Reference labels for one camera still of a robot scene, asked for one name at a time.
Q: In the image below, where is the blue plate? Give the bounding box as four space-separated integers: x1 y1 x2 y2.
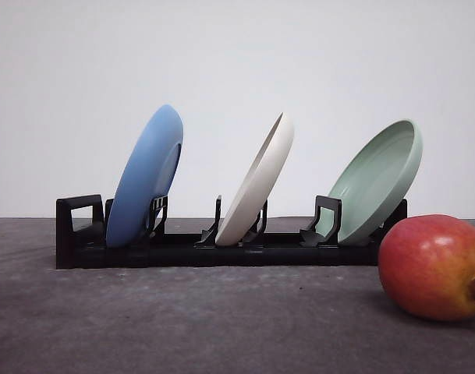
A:
106 104 184 249

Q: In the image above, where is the black plastic dish rack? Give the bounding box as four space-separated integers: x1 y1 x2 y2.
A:
55 194 408 270

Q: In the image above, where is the red yellow pomegranate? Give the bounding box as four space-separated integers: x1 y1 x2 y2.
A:
378 213 475 322

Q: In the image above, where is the white plate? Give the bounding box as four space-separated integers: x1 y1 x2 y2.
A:
215 112 295 246

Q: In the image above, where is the light green plate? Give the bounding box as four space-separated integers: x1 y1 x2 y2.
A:
318 119 424 244

